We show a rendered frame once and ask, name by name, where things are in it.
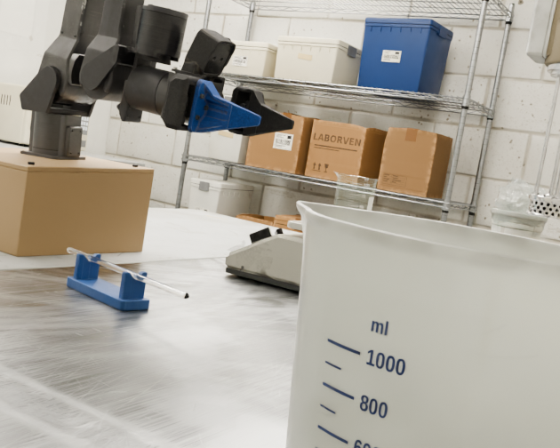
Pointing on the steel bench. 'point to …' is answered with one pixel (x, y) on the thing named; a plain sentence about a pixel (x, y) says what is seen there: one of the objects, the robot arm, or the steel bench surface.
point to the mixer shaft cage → (555, 207)
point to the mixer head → (556, 37)
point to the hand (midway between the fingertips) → (252, 116)
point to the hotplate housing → (270, 260)
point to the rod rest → (115, 295)
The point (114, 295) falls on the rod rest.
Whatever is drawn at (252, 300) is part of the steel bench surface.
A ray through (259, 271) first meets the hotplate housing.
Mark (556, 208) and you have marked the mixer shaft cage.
